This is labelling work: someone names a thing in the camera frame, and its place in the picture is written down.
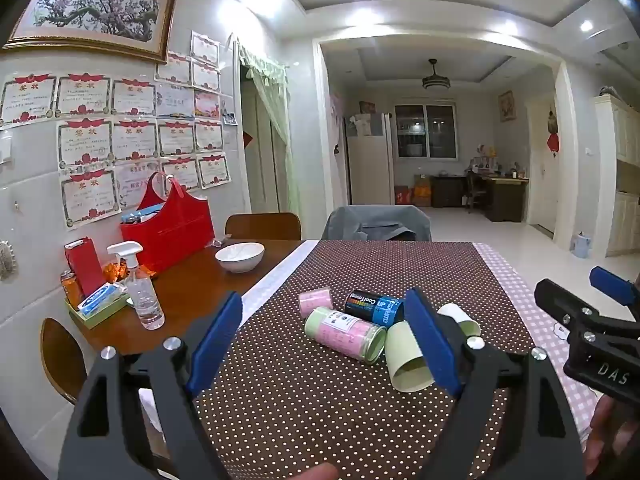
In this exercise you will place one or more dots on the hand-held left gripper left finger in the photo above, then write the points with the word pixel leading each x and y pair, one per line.
pixel 216 344

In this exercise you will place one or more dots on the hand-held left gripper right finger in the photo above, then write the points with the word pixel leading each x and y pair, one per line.
pixel 431 345

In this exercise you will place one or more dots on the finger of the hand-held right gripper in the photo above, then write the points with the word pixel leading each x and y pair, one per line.
pixel 560 302
pixel 611 284

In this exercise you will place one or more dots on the pale green paper cup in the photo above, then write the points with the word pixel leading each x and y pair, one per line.
pixel 407 365

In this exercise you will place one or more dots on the white paper cup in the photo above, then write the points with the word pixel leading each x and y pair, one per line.
pixel 462 321

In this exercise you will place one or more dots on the black printed cup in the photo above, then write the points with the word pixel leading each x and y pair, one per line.
pixel 372 307

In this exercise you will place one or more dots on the green and pink cup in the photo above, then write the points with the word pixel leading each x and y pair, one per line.
pixel 345 334

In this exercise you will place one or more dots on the small pink cup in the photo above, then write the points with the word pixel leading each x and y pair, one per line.
pixel 315 302

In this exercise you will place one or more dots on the person's right hand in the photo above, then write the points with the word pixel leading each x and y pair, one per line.
pixel 600 440

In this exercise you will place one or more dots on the person's left hand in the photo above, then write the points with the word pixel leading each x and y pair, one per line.
pixel 310 472

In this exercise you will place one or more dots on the pink checked tablecloth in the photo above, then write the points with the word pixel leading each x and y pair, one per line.
pixel 545 290

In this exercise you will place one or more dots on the white kettle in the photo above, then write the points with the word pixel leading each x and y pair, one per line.
pixel 581 245

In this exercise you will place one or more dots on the clear spray bottle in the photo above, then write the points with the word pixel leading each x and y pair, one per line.
pixel 142 295

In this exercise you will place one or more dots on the white bowl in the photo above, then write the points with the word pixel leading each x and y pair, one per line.
pixel 240 256

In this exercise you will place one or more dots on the green tray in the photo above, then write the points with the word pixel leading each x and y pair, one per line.
pixel 100 316

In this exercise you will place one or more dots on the wooden desk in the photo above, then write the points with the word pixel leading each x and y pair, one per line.
pixel 505 195

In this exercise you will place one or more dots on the brown dotted tablecloth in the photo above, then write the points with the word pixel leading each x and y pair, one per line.
pixel 320 410

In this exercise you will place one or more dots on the blue and white tissue packet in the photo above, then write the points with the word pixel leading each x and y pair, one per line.
pixel 100 299

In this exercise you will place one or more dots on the wooden chair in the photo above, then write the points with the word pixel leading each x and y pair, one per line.
pixel 60 355
pixel 262 226

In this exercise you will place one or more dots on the grey jacket on chair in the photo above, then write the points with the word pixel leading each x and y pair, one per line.
pixel 375 222

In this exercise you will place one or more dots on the red box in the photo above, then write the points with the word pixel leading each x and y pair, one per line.
pixel 85 265

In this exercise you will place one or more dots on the cardboard boxes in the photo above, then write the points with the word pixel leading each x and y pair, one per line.
pixel 415 192

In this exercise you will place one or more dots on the red hanging knot decoration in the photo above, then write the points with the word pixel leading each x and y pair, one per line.
pixel 553 141

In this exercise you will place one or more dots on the dark low cabinet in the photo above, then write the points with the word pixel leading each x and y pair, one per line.
pixel 447 191

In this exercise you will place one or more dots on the orange packet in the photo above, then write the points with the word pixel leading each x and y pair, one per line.
pixel 70 287

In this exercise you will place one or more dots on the white refrigerator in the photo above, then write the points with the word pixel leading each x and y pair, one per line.
pixel 367 160

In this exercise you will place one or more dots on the window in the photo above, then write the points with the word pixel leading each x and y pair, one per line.
pixel 425 130

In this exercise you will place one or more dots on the green door curtain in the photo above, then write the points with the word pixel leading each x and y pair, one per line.
pixel 272 105

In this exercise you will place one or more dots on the ceiling fan lamp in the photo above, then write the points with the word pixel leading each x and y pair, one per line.
pixel 435 81

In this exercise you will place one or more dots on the framed blossom painting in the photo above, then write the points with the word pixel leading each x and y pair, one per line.
pixel 95 5

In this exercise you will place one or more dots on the small framed wall picture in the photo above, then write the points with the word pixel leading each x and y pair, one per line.
pixel 506 106

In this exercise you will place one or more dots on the wall of award certificates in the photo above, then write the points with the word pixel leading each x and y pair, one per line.
pixel 82 95

